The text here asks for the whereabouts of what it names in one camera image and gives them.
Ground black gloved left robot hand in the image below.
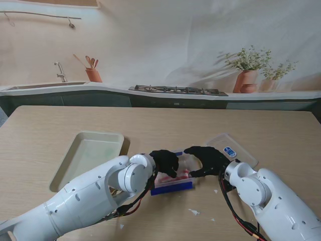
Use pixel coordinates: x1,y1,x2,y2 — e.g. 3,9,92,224
149,149,180,179

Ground red black right arm cable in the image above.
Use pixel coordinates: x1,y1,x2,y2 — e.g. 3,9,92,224
218,170,268,241

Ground cream rectangular tray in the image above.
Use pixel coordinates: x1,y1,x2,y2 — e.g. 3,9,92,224
49,130,125,193

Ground printed kitchen backdrop cloth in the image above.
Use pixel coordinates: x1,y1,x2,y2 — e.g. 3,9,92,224
0,0,321,111

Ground clear lid with blue label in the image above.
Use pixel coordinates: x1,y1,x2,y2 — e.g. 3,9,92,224
205,133,259,169

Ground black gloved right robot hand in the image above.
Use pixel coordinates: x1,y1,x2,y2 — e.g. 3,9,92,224
183,145,230,178

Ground pink bacon slab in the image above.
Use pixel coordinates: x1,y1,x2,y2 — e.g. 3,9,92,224
155,168,194,186

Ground red black left arm cable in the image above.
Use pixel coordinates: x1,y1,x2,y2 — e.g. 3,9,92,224
100,173,157,222

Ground red black arm cable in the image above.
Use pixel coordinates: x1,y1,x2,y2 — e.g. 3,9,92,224
100,173,157,222
218,170,268,241

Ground clear container with blue clips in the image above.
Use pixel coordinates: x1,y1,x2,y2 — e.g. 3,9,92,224
149,148,202,197

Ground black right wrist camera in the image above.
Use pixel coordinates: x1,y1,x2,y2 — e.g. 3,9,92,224
223,180,237,193

